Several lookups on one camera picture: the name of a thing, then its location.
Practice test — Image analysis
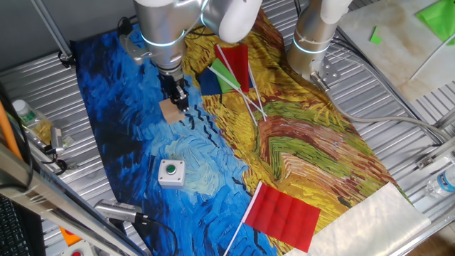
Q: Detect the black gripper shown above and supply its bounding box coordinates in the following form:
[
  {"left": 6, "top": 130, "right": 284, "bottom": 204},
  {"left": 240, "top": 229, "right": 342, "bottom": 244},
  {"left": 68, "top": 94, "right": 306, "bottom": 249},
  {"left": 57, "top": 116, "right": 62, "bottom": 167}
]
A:
[{"left": 161, "top": 70, "right": 191, "bottom": 113}]

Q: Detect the light wooden block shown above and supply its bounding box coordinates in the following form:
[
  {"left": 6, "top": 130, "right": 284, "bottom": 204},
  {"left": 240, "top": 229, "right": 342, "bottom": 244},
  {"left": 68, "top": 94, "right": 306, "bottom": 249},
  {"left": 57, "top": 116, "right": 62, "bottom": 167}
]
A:
[{"left": 159, "top": 98, "right": 186, "bottom": 125}]

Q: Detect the small green flag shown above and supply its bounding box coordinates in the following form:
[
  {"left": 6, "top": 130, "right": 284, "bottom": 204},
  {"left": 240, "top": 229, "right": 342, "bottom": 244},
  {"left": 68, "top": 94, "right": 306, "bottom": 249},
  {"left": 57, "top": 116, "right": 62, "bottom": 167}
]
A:
[{"left": 208, "top": 58, "right": 268, "bottom": 117}]

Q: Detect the painted landscape print cloth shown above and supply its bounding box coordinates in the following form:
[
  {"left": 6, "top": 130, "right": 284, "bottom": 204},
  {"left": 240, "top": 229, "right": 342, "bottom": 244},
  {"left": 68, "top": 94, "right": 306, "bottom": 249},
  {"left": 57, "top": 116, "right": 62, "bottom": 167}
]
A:
[{"left": 69, "top": 0, "right": 413, "bottom": 256}]

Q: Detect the small red flag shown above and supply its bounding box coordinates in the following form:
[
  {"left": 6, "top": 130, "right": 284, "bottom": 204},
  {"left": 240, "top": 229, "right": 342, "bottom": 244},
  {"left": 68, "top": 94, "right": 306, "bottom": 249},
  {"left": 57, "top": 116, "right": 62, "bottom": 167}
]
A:
[{"left": 214, "top": 43, "right": 259, "bottom": 126}]

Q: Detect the grey box green push button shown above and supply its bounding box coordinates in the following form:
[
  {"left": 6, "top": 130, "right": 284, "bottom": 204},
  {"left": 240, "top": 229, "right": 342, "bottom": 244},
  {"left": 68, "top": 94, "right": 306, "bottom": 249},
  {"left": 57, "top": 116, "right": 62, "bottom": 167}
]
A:
[{"left": 157, "top": 159, "right": 186, "bottom": 190}]

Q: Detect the small silver black device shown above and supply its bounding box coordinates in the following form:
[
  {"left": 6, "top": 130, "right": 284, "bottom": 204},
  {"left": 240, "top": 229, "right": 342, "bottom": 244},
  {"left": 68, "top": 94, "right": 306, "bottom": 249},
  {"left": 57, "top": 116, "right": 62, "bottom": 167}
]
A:
[{"left": 49, "top": 126, "right": 67, "bottom": 156}]

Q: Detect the thin metal rod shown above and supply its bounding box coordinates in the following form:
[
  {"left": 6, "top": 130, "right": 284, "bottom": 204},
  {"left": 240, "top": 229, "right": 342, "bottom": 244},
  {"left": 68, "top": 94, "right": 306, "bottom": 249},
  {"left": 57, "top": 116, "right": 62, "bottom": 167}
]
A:
[{"left": 30, "top": 0, "right": 75, "bottom": 58}]

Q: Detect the yellow liquid bottle green label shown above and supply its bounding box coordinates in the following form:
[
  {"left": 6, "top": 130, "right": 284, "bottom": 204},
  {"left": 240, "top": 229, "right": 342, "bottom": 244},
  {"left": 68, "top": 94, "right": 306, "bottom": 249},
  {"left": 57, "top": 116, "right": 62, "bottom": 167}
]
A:
[{"left": 12, "top": 99, "right": 54, "bottom": 145}]

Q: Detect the large red flag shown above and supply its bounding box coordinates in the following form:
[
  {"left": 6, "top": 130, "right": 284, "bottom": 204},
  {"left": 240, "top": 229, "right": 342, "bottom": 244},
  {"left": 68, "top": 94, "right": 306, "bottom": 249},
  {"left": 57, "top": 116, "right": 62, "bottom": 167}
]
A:
[{"left": 223, "top": 181, "right": 322, "bottom": 256}]

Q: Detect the orange pole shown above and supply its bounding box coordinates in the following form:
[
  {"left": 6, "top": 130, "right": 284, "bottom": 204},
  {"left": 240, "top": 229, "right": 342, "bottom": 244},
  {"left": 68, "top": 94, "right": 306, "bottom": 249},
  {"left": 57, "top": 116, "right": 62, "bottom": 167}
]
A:
[{"left": 0, "top": 101, "right": 23, "bottom": 159}]

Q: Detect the orange box red button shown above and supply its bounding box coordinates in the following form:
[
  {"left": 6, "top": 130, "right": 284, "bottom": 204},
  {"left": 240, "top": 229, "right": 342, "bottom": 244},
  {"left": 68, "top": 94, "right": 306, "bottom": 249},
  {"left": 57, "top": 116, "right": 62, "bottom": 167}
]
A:
[{"left": 58, "top": 226, "right": 83, "bottom": 247}]

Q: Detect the grey box red button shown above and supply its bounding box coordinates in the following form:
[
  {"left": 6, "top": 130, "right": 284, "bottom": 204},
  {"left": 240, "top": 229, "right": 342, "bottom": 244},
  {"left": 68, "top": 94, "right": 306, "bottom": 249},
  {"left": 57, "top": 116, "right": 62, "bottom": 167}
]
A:
[{"left": 60, "top": 240, "right": 96, "bottom": 256}]

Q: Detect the small green paper scrap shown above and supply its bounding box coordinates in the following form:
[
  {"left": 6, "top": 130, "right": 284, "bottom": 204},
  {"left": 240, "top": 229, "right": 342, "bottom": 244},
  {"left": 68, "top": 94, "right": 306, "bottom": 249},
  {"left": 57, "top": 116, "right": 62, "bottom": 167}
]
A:
[{"left": 369, "top": 26, "right": 383, "bottom": 46}]

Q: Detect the black keyboard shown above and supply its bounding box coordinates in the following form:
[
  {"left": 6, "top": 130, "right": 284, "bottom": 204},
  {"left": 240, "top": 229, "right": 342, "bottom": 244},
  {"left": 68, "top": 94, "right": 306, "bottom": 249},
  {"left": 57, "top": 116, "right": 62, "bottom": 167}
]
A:
[{"left": 0, "top": 195, "right": 32, "bottom": 256}]

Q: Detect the beige marble board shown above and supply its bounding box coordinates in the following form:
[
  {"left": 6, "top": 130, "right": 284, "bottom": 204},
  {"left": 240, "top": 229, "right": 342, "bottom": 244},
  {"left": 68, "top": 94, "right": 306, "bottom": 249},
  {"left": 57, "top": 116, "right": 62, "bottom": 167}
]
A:
[{"left": 337, "top": 0, "right": 455, "bottom": 103}]

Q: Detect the white glossy sheet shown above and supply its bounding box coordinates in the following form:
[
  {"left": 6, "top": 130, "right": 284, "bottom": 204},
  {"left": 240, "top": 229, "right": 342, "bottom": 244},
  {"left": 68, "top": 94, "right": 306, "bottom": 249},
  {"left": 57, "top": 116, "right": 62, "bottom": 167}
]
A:
[{"left": 284, "top": 182, "right": 432, "bottom": 256}]

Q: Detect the bright green paper sheet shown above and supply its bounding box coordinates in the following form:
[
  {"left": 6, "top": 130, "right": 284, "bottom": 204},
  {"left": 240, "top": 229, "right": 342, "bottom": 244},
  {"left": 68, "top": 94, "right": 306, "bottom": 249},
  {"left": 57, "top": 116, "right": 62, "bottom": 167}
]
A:
[{"left": 415, "top": 0, "right": 455, "bottom": 46}]

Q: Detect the clear water bottle blue label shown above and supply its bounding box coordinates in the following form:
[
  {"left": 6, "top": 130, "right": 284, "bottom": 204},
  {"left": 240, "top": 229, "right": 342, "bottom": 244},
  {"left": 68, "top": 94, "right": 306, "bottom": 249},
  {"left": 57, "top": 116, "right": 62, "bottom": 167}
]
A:
[{"left": 424, "top": 166, "right": 455, "bottom": 198}]

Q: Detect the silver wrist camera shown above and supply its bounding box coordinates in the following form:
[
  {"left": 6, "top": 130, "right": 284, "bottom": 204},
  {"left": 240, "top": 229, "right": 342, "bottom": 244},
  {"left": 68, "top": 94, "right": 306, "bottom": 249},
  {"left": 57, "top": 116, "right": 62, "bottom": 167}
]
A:
[{"left": 119, "top": 32, "right": 152, "bottom": 66}]

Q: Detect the black ribbed camera cable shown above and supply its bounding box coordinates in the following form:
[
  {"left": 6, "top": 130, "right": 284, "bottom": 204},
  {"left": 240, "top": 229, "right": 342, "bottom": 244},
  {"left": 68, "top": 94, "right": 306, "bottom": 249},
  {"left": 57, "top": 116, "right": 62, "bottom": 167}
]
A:
[{"left": 134, "top": 212, "right": 179, "bottom": 256}]

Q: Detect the ribbed silver camera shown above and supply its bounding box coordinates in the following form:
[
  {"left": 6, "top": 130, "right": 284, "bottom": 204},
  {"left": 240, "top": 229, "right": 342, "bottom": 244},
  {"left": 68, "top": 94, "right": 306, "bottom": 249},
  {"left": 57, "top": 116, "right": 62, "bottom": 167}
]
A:
[{"left": 94, "top": 198, "right": 143, "bottom": 224}]

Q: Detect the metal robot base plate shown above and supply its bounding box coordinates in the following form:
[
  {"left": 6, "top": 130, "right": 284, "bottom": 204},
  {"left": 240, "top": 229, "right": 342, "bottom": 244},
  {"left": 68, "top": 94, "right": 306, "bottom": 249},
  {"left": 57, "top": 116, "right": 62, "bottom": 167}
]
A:
[{"left": 309, "top": 56, "right": 342, "bottom": 85}]

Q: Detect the aluminium frame bar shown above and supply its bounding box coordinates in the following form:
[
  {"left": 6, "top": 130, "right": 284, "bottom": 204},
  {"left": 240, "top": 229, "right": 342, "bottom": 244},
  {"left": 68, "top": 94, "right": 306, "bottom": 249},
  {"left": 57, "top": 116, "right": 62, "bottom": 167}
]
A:
[{"left": 0, "top": 140, "right": 152, "bottom": 256}]

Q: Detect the grey robot cable conduit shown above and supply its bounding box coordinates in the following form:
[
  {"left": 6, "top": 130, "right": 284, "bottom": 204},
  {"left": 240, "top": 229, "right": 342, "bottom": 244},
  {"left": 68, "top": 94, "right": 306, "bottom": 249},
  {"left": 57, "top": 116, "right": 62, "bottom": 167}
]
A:
[{"left": 311, "top": 73, "right": 452, "bottom": 142}]

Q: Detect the aluminium profile bracket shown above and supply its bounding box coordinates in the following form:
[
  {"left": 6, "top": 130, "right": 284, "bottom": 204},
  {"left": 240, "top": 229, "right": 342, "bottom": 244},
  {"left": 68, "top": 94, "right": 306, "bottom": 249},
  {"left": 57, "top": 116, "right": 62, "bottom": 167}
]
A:
[{"left": 415, "top": 106, "right": 455, "bottom": 170}]

